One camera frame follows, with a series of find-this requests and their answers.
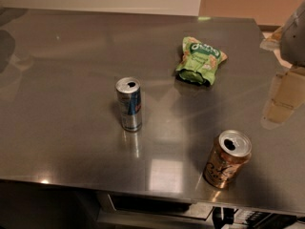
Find drawer under table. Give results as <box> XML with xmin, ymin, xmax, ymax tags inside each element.
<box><xmin>97</xmin><ymin>192</ymin><xmax>214</xmax><ymax>229</ymax></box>

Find orange soda can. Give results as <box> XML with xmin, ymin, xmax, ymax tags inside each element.
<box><xmin>203</xmin><ymin>130</ymin><xmax>252</xmax><ymax>189</ymax></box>

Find black items under table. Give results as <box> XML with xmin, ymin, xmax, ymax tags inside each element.
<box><xmin>212</xmin><ymin>207</ymin><xmax>305</xmax><ymax>229</ymax></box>

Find green rice chip bag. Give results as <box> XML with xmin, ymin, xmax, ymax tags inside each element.
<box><xmin>175</xmin><ymin>36</ymin><xmax>227</xmax><ymax>85</ymax></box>

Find silver blue energy drink can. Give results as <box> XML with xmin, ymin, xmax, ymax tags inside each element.
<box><xmin>115</xmin><ymin>77</ymin><xmax>142</xmax><ymax>132</ymax></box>

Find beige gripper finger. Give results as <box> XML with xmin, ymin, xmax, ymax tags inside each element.
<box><xmin>260</xmin><ymin>27</ymin><xmax>283</xmax><ymax>51</ymax></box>
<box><xmin>261</xmin><ymin>66</ymin><xmax>305</xmax><ymax>130</ymax></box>

